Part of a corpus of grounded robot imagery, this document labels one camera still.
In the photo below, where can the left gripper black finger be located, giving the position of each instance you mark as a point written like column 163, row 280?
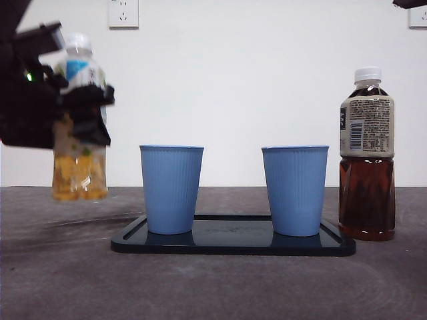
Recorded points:
column 88, row 123

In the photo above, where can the pale oolong tea bottle white label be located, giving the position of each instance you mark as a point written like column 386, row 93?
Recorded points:
column 80, row 180

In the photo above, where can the dark tea bottle beige label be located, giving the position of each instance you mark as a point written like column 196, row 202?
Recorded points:
column 367, row 200

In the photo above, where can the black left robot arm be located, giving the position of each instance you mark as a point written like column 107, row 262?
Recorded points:
column 26, row 113

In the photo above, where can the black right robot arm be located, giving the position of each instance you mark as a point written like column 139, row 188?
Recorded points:
column 412, row 2

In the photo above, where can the blue ribbed plastic cup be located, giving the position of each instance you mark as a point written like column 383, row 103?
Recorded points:
column 295, row 191
column 171, row 190

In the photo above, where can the dark teal rectangular tray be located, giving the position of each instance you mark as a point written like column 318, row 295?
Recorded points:
column 233, row 245

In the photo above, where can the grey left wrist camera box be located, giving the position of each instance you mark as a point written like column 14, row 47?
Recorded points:
column 58, row 38

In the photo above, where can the white wall socket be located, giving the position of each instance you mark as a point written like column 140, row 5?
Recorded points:
column 418, row 18
column 123, row 15

